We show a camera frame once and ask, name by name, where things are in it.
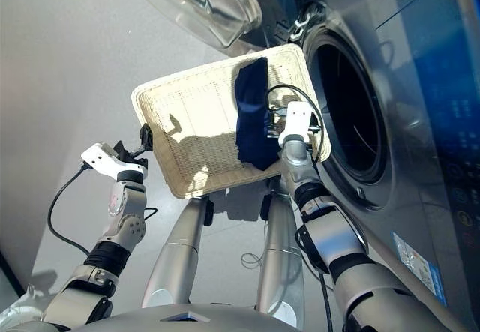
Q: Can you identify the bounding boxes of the blue white energy label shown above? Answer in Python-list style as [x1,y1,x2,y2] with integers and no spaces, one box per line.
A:
[391,231,447,307]

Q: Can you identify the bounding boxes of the white crumpled cloth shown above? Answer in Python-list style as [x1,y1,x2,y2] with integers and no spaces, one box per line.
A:
[0,285,57,332]

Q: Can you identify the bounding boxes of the thin floor cable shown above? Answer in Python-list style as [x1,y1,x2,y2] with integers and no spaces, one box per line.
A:
[241,253,263,270]

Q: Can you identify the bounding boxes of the navy blue garment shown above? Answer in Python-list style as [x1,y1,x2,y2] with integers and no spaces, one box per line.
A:
[234,56,281,172]

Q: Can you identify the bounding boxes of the silver robot leg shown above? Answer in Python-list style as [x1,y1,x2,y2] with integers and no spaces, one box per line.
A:
[141,199,209,309]
[256,180,305,328]

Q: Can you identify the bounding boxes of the round glass washing machine door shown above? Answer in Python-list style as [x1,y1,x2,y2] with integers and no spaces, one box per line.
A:
[133,0,301,54]

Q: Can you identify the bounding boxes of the silver robot torso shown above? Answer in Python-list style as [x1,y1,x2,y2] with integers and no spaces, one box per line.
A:
[70,304,301,332]

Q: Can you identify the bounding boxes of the grey washing machine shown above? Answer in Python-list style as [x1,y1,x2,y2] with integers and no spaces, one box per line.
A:
[262,0,480,332]

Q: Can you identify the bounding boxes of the pale woven basket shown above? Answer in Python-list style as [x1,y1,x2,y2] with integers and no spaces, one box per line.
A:
[130,43,333,200]

